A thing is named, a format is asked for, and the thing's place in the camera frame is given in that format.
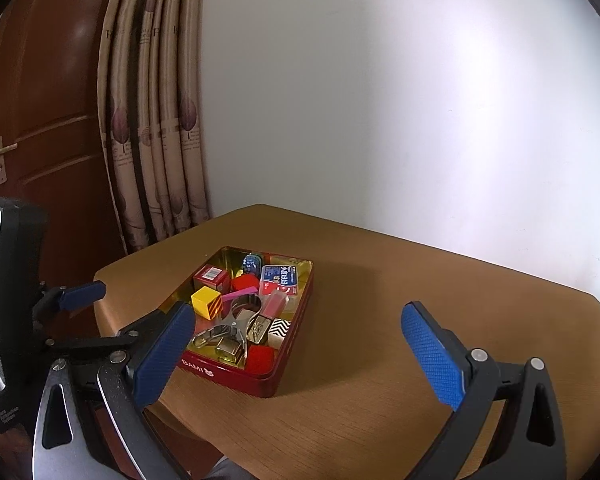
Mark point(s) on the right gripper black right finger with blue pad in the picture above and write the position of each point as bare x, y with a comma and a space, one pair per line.
528, 442

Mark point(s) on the gold Marubi cream box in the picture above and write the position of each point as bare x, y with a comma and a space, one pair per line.
214, 277

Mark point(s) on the metal door handle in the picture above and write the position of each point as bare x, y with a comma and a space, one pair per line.
5, 149

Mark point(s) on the pink lipstick tube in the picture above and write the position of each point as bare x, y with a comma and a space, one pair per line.
272, 306

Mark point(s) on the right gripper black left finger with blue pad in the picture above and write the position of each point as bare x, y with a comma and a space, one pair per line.
122, 375

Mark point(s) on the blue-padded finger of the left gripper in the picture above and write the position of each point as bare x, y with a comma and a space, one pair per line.
62, 298

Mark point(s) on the black white zigzag box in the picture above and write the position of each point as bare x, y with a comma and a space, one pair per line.
277, 333

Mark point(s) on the brown wooden door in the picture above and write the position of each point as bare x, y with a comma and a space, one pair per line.
48, 105

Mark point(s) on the red gold-lined tin box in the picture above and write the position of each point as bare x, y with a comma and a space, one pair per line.
260, 375

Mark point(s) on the metal clip with red block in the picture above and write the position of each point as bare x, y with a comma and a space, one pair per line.
228, 336

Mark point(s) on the blue white toothpaste box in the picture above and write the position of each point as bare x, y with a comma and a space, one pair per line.
279, 278

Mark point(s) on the pink rectangular eraser block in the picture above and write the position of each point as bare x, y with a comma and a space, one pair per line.
237, 293

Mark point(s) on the beige patterned curtain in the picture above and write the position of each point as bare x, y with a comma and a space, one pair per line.
149, 117

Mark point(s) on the blue patterned round cap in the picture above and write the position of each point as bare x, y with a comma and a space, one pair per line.
252, 263

